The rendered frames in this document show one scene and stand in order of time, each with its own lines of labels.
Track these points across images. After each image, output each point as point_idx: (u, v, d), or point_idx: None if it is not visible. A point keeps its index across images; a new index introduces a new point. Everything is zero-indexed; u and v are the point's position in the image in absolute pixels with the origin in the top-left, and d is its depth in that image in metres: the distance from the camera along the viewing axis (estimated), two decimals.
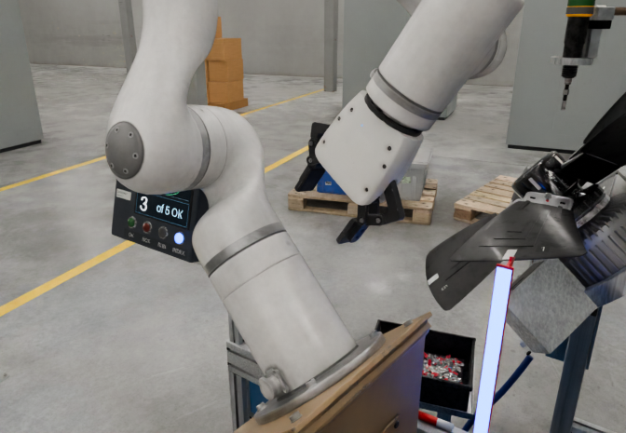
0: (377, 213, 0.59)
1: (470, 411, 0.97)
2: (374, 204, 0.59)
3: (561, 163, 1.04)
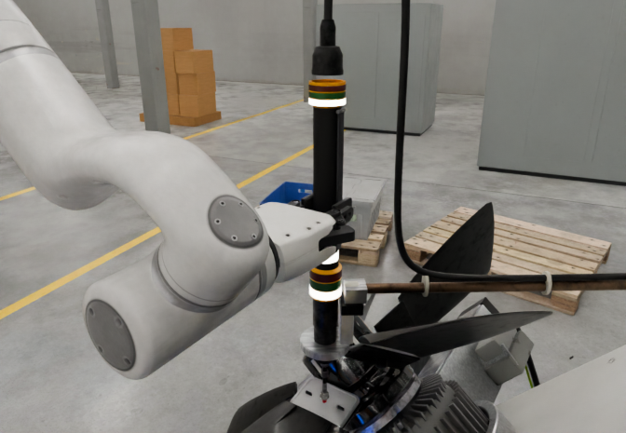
0: (336, 215, 0.58)
1: None
2: None
3: (353, 340, 0.77)
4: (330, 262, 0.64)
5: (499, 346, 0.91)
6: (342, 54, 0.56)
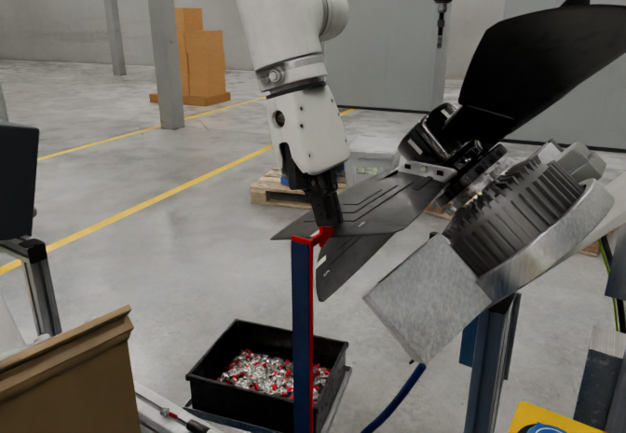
0: None
1: None
2: None
3: None
4: None
5: (578, 155, 0.95)
6: None
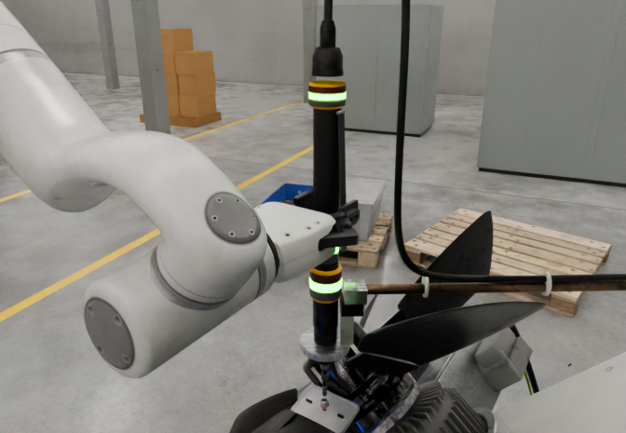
0: (341, 217, 0.57)
1: None
2: None
3: (318, 377, 0.78)
4: (330, 263, 0.64)
5: (498, 353, 0.91)
6: (342, 55, 0.56)
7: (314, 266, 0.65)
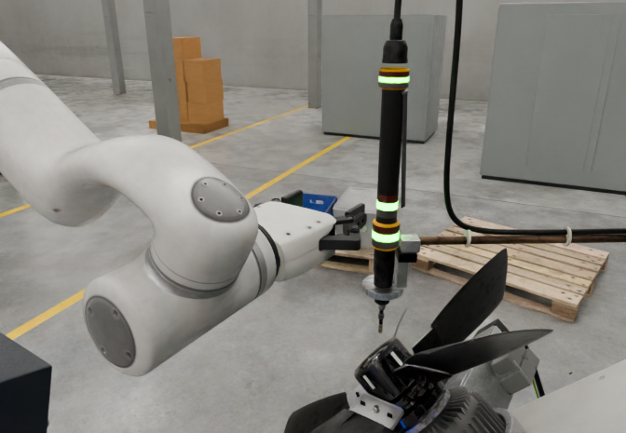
0: (346, 222, 0.56)
1: None
2: (335, 223, 0.56)
3: (369, 384, 0.97)
4: (391, 217, 0.78)
5: (511, 363, 1.10)
6: (407, 47, 0.70)
7: (377, 221, 0.79)
